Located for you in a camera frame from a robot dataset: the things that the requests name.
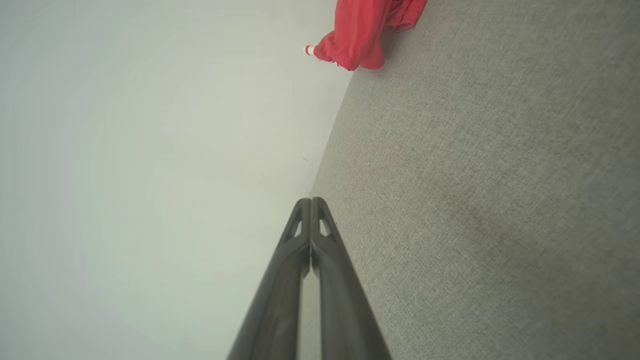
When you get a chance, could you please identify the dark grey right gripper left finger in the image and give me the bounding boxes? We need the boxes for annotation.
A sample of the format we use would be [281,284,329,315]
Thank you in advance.
[227,197,312,360]

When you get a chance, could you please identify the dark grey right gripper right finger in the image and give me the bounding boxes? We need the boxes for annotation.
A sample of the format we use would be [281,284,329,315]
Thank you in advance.
[310,196,394,360]

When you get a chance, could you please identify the red Bulls 23 shorts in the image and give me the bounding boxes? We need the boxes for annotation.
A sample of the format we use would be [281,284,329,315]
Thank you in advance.
[302,0,428,71]

